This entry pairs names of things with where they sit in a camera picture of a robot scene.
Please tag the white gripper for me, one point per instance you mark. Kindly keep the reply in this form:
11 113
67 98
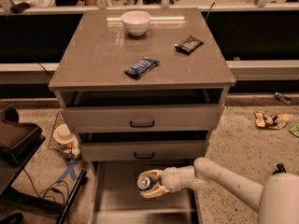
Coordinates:
170 179

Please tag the pepsi can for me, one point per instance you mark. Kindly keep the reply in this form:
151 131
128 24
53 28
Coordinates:
144 183

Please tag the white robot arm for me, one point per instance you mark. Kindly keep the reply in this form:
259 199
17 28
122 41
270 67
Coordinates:
276 201

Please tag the bottom grey drawer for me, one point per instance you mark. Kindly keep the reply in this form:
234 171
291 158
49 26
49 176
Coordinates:
117 200

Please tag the grey drawer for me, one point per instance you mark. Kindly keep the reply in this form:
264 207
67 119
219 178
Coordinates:
117 200
125 119
125 151

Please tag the middle grey drawer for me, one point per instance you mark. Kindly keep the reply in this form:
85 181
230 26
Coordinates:
125 151

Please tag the top grey drawer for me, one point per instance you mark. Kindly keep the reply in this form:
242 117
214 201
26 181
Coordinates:
125 119

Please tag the grey drawer cabinet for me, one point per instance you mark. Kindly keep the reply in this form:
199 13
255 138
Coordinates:
91 73

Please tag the black stand leg left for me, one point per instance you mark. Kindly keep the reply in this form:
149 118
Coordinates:
72 197

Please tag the black stand leg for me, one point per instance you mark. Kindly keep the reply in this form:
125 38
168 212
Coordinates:
280 169
72 197

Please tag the white cup in basket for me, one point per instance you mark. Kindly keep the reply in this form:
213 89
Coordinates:
62 135

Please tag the blue snack bag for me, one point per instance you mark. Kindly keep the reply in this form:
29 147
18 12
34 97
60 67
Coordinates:
141 67

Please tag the brown chip bag on floor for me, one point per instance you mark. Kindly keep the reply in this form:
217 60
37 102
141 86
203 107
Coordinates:
277 121

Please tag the black stand leg right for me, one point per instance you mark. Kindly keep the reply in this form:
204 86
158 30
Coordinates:
280 169

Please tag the black snack bag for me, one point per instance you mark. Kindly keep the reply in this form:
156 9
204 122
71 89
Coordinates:
189 45

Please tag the green packet on floor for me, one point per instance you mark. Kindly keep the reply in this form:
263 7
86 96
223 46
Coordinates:
295 130

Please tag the small bottle on floor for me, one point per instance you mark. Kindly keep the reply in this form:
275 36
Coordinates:
282 98

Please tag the white bowl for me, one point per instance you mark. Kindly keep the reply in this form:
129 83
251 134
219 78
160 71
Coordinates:
136 22

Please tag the black device on ledge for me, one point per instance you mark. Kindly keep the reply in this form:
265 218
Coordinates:
19 8

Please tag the wire basket with items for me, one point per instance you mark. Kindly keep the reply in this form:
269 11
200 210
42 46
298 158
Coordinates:
68 151

